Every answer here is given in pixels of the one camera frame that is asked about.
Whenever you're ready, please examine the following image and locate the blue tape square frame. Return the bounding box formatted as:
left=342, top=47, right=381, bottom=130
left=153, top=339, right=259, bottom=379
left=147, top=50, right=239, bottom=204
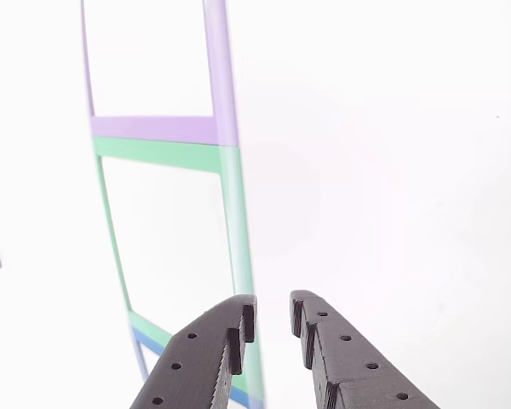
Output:
left=129, top=325, right=265, bottom=409

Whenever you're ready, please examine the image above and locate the green tape square frame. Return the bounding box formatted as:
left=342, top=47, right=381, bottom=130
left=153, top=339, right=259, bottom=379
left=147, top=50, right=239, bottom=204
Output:
left=92, top=135, right=266, bottom=401

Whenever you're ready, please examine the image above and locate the purple tape square frame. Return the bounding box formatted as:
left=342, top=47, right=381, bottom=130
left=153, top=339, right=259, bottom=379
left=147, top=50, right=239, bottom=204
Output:
left=79, top=0, right=240, bottom=147

